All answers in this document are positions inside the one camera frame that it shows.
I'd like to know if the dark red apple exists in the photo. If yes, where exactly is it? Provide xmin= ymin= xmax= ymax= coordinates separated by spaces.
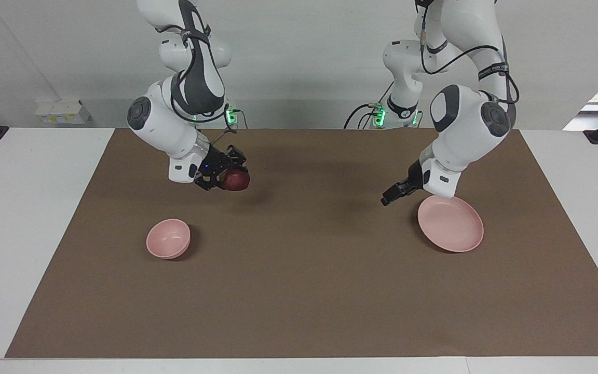
xmin=220 ymin=169 xmax=251 ymax=192

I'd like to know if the pink plate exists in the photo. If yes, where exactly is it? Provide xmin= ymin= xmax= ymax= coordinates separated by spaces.
xmin=417 ymin=195 xmax=485 ymax=253

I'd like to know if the pink bowl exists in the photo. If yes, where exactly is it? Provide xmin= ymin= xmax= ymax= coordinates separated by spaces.
xmin=146 ymin=219 xmax=192 ymax=260

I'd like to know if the brown table mat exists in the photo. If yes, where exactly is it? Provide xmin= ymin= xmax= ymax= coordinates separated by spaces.
xmin=5 ymin=128 xmax=598 ymax=359

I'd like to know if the white power strip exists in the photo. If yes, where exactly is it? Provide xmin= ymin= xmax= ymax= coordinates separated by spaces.
xmin=35 ymin=100 xmax=92 ymax=125

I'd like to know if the black left base cable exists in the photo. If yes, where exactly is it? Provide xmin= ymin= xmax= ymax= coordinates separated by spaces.
xmin=343 ymin=83 xmax=396 ymax=129

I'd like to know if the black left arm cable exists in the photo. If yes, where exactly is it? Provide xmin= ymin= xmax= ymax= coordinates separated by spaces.
xmin=418 ymin=0 xmax=520 ymax=104

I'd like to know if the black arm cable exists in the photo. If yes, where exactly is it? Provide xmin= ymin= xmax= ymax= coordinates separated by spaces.
xmin=418 ymin=0 xmax=520 ymax=104
xmin=156 ymin=23 xmax=237 ymax=147

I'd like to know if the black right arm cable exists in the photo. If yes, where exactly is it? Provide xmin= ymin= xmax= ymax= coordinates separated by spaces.
xmin=156 ymin=23 xmax=237 ymax=147

